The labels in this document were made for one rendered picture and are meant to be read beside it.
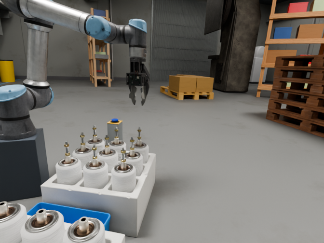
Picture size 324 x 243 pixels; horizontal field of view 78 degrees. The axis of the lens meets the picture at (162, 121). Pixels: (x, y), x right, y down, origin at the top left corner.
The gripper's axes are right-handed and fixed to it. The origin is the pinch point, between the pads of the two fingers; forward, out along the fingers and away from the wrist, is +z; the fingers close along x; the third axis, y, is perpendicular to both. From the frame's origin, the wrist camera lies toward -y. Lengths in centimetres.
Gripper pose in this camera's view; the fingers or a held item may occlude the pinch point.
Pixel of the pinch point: (139, 102)
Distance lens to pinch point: 96.5
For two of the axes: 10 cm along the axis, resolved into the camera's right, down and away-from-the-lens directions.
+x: 9.8, 0.9, -1.8
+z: -0.4, 9.6, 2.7
